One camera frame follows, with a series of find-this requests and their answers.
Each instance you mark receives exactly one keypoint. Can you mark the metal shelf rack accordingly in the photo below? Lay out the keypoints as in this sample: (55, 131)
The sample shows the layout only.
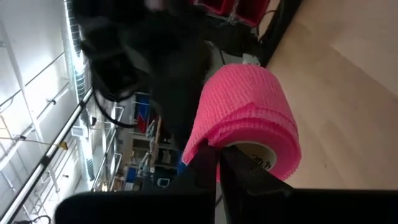
(146, 146)

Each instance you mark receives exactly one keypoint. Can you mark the red plastic bin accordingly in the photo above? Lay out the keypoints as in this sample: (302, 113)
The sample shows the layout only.
(252, 11)
(217, 5)

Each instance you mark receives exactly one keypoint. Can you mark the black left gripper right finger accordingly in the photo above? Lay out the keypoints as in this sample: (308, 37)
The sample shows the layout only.
(295, 208)

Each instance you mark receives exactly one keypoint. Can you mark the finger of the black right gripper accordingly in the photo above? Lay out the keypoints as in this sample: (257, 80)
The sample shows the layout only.
(180, 118)

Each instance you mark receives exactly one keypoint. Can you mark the pink bandage roll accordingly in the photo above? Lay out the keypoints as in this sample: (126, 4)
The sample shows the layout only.
(248, 93)

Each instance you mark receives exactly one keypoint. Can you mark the black aluminium table frame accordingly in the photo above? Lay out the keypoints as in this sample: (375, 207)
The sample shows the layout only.
(280, 31)

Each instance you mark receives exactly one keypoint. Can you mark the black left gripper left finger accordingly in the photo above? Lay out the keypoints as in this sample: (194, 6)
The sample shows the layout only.
(155, 208)

